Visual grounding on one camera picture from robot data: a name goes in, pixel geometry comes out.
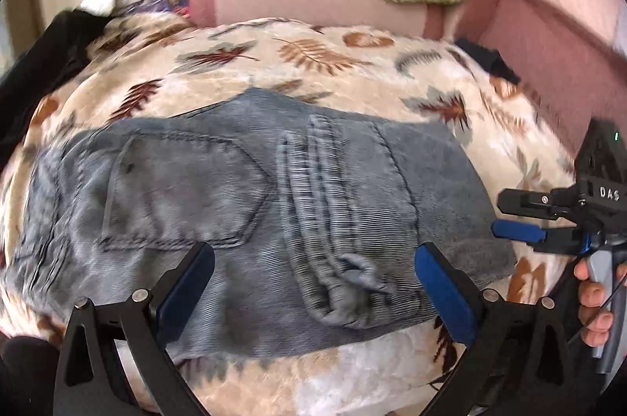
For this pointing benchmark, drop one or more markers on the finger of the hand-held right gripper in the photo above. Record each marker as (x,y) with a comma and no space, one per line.
(519,232)
(529,203)

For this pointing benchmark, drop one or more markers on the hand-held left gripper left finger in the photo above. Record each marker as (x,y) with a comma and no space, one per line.
(188,293)

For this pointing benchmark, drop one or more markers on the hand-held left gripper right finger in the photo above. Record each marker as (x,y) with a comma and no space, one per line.
(443,293)

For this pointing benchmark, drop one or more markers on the light blue denim pants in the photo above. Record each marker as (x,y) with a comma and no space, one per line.
(196,190)

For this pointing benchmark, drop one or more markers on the person's right hand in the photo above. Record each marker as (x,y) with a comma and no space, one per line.
(590,296)

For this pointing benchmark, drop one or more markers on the small black cloth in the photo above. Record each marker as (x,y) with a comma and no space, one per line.
(490,58)

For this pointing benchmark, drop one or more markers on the dark cloth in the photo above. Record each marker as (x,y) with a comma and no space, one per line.
(24,372)

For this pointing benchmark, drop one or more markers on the cream leaf print blanket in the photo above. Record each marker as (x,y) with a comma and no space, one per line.
(318,53)

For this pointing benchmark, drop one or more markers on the large black garment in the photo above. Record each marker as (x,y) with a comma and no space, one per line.
(44,48)

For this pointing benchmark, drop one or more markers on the pink sofa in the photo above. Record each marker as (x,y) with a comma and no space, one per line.
(318,4)

